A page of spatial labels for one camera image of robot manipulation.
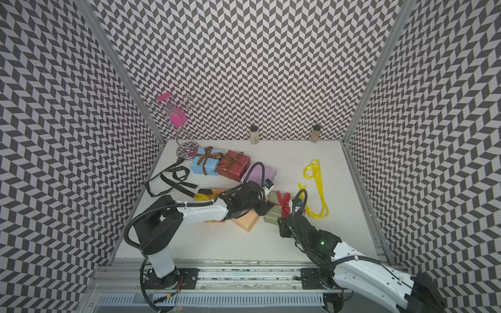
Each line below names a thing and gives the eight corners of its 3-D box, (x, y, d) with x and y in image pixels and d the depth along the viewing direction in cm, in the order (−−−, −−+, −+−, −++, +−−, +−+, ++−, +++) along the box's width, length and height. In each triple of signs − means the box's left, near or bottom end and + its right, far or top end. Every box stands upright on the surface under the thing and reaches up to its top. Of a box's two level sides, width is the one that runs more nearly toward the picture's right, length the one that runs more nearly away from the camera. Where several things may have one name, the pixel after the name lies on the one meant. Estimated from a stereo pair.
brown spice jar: (311, 142, 120) (314, 130, 112) (310, 137, 123) (313, 125, 115) (317, 142, 120) (321, 130, 112) (316, 137, 123) (319, 125, 115)
